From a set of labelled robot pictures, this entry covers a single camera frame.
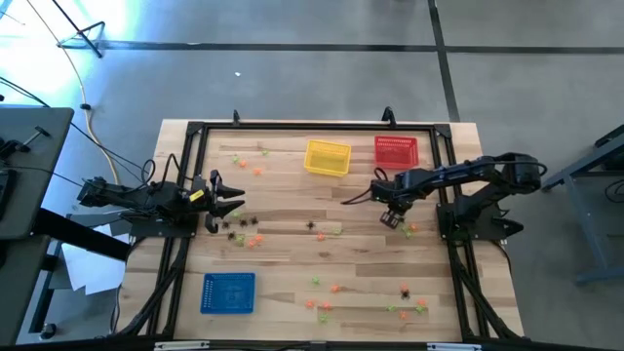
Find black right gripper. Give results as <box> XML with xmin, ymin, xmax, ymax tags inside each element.
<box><xmin>370</xmin><ymin>168</ymin><xmax>421</xmax><ymax>230</ymax></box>

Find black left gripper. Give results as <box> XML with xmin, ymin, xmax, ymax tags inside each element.
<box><xmin>187</xmin><ymin>169</ymin><xmax>247</xmax><ymax>235</ymax></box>

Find blue plastic basket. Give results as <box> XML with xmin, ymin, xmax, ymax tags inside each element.
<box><xmin>199</xmin><ymin>271</ymin><xmax>257</xmax><ymax>315</ymax></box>

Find red plastic basket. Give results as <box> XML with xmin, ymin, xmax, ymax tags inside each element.
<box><xmin>373</xmin><ymin>135</ymin><xmax>420</xmax><ymax>171</ymax></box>

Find yellow plastic basket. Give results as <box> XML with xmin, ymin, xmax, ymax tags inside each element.
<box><xmin>302</xmin><ymin>139</ymin><xmax>353</xmax><ymax>177</ymax></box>

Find white label strip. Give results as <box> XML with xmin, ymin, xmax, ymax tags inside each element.
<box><xmin>426</xmin><ymin>342</ymin><xmax>483</xmax><ymax>351</ymax></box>
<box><xmin>153</xmin><ymin>340</ymin><xmax>212</xmax><ymax>351</ymax></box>

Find white paper sheets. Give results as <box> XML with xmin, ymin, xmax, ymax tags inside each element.
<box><xmin>60</xmin><ymin>223</ymin><xmax>132</xmax><ymax>296</ymax></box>

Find black desk beam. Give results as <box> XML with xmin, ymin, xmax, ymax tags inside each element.
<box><xmin>31</xmin><ymin>208</ymin><xmax>132</xmax><ymax>262</ymax></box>

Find black desk clamp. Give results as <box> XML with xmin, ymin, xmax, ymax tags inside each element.
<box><xmin>0</xmin><ymin>125</ymin><xmax>52</xmax><ymax>160</ymax></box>

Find black tripod stand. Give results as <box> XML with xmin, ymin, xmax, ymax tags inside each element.
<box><xmin>51</xmin><ymin>0</ymin><xmax>107</xmax><ymax>59</ymax></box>

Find dark grey desk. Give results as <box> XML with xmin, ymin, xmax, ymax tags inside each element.
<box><xmin>0</xmin><ymin>233</ymin><xmax>53</xmax><ymax>348</ymax></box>

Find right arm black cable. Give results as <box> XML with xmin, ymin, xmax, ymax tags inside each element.
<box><xmin>339</xmin><ymin>167</ymin><xmax>391</xmax><ymax>206</ymax></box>

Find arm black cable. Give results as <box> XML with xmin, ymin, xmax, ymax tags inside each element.
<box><xmin>339</xmin><ymin>167</ymin><xmax>391</xmax><ymax>206</ymax></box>
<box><xmin>139</xmin><ymin>153</ymin><xmax>182</xmax><ymax>189</ymax></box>

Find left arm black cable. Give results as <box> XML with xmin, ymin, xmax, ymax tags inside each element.
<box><xmin>139</xmin><ymin>153</ymin><xmax>182</xmax><ymax>189</ymax></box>

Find black floor cable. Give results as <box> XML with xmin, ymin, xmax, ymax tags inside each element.
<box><xmin>0</xmin><ymin>75</ymin><xmax>150</xmax><ymax>189</ymax></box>

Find yellow floor cable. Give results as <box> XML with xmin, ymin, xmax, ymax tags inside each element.
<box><xmin>23</xmin><ymin>0</ymin><xmax>121</xmax><ymax>186</ymax></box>

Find blue-grey table frame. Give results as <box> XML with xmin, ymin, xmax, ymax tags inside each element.
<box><xmin>535</xmin><ymin>124</ymin><xmax>624</xmax><ymax>287</ymax></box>

